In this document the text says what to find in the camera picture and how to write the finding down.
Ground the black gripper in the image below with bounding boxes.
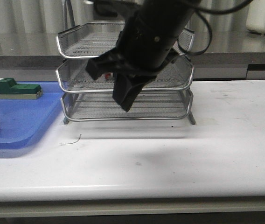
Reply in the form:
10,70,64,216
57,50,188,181
85,14,181,112

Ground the red emergency stop button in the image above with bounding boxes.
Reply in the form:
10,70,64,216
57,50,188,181
104,73,114,80

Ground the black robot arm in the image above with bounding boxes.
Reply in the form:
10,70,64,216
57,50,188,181
86,0,201,112

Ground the silver mesh top tray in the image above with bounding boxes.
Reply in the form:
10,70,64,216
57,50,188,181
56,21,125,59

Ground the blue plastic tray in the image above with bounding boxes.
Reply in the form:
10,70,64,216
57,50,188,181
0,82,63,150

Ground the green terminal block module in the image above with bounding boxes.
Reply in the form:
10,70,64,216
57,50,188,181
0,78,43,99

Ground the white appliance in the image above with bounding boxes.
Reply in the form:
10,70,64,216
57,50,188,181
246,0,265,35

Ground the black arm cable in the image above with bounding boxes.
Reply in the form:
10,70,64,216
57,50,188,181
92,0,252,56

